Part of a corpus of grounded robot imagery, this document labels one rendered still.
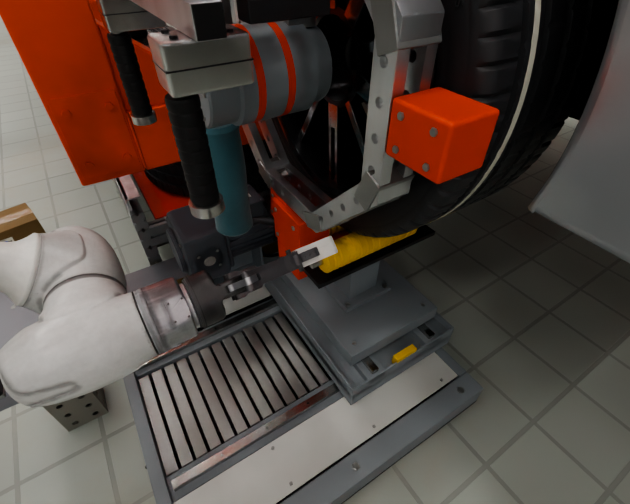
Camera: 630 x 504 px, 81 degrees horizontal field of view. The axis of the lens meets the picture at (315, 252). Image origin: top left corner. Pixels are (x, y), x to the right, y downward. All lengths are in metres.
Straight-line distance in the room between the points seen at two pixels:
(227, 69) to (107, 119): 0.67
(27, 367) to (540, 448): 1.14
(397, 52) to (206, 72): 0.20
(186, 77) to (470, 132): 0.29
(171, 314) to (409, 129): 0.36
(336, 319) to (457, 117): 0.72
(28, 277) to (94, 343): 0.15
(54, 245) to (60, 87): 0.52
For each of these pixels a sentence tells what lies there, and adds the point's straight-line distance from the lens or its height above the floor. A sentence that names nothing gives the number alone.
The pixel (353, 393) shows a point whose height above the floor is 0.15.
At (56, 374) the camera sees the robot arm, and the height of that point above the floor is 0.66.
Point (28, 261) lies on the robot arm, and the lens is 0.60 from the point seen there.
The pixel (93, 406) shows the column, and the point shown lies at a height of 0.06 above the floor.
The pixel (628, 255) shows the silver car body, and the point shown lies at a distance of 0.53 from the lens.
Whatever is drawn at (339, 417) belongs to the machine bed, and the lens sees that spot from 1.05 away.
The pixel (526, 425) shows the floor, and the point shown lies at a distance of 1.26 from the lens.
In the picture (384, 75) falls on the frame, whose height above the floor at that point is 0.90.
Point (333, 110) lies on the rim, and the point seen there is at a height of 0.76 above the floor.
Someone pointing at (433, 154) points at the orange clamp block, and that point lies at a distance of 0.43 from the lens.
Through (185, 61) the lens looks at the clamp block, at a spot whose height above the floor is 0.93.
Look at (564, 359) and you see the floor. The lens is 1.45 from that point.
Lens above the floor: 1.03
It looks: 42 degrees down
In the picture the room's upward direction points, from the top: straight up
